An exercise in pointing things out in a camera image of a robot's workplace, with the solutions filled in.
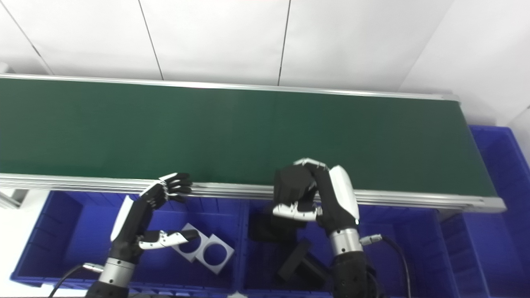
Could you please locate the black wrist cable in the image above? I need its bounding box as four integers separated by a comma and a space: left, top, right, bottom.
48, 263, 104, 298
359, 234, 412, 298

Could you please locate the black stepped block part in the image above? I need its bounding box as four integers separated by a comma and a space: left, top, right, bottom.
273, 166, 317, 207
248, 211, 307, 243
277, 239, 332, 290

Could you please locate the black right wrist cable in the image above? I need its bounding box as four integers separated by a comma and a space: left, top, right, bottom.
359, 234, 412, 298

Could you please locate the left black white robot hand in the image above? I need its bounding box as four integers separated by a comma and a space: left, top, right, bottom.
110, 173, 200, 263

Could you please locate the blue plastic bin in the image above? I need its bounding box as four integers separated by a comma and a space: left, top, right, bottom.
10, 190, 245, 296
240, 201, 460, 298
439, 125, 530, 298

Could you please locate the grey square plate with hole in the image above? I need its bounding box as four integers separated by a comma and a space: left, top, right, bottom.
195, 234, 234, 274
172, 223, 209, 262

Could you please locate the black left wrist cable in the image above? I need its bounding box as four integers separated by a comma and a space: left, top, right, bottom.
48, 263, 104, 298

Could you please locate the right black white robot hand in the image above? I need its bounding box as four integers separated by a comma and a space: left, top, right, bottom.
272, 158, 360, 236

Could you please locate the green conveyor belt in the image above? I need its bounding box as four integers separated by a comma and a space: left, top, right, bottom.
0, 78, 497, 197
0, 74, 506, 214

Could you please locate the aluminium conveyor support leg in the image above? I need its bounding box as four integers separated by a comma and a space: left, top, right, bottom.
0, 188, 27, 209

